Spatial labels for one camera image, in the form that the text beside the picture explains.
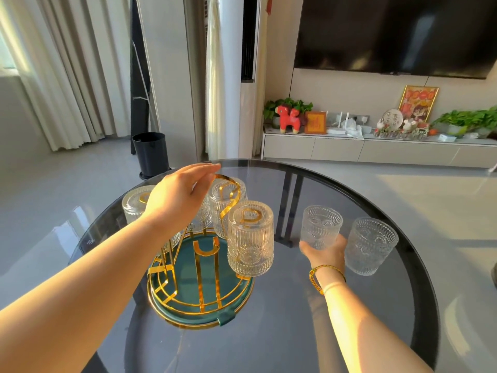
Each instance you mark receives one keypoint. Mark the person's left hand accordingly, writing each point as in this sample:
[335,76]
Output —
[171,198]

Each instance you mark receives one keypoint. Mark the person's right hand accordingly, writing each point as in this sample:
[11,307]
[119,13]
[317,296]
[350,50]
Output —
[328,258]

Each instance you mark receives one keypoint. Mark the person's right thumb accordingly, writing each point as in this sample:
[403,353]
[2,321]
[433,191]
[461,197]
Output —
[305,247]

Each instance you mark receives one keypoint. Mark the person's left thumb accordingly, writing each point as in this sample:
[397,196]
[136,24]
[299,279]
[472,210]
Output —
[202,189]

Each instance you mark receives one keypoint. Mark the clear embossed drinking glass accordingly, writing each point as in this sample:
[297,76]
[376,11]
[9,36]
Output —
[202,219]
[134,203]
[321,225]
[250,240]
[174,240]
[223,198]
[371,244]

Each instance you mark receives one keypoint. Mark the person's right forearm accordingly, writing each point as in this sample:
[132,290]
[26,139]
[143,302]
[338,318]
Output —
[357,326]

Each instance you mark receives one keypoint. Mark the person's left forearm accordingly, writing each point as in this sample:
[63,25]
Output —
[77,291]

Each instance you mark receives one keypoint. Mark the black round waste bin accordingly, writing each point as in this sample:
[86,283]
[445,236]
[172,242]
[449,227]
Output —
[151,153]

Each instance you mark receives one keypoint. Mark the round teal drip tray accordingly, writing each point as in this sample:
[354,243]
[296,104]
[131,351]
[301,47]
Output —
[186,275]

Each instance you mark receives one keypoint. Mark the long beige television cabinet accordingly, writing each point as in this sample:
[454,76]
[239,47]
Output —
[349,149]

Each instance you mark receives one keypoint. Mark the small green potted plant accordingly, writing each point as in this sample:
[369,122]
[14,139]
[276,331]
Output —
[271,106]

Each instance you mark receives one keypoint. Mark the red toy horse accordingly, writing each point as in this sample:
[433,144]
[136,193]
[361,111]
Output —
[288,118]

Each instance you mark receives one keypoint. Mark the white standing air conditioner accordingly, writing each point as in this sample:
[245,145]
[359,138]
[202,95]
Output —
[225,73]

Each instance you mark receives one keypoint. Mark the orange framed picture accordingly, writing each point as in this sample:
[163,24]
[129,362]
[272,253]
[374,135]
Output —
[315,123]

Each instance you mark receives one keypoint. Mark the white router with antennas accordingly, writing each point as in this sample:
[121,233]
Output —
[337,126]

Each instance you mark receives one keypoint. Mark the white crumpled plastic bag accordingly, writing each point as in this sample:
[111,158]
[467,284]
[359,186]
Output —
[352,128]

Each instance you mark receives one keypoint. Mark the row of small figurines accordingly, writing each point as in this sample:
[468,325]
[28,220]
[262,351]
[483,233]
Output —
[403,131]

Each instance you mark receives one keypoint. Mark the round white decorative plate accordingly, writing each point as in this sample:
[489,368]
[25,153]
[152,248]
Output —
[392,119]

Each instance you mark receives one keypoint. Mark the light blue face mask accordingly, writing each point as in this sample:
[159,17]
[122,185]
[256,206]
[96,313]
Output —
[447,138]

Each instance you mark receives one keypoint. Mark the white pleated curtain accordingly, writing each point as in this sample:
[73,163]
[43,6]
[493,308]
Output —
[66,69]

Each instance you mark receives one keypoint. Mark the gold framed cartoon picture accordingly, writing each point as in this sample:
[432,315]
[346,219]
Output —
[418,102]

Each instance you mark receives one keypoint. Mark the red hanging tassel ornament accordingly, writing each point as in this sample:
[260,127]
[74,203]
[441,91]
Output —
[268,5]

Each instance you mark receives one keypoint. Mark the wide green potted plant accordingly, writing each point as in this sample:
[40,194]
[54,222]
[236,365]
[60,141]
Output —
[470,119]

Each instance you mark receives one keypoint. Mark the black table leg frame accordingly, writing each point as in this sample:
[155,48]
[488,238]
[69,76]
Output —
[289,205]

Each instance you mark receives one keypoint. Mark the black wall television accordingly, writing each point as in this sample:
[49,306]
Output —
[396,31]

